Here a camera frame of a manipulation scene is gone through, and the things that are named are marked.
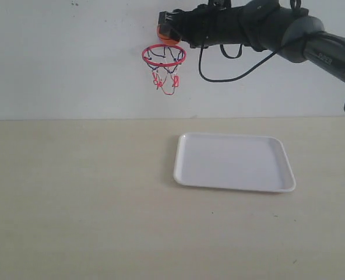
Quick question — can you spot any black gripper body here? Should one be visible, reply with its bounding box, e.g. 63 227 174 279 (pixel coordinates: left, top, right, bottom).
177 4 245 48

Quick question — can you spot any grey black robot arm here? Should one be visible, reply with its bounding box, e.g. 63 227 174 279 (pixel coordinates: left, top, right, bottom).
157 1 345 111

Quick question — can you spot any red mini basketball hoop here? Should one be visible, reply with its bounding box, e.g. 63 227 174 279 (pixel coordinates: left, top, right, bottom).
141 44 187 96

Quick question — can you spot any white plastic tray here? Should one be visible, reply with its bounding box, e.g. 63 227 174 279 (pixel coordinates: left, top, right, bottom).
173 132 296 193

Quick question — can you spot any black cable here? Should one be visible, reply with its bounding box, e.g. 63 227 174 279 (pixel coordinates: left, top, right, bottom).
198 0 313 83

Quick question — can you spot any small orange basketball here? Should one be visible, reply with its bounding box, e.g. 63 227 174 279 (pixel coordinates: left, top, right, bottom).
156 25 181 46

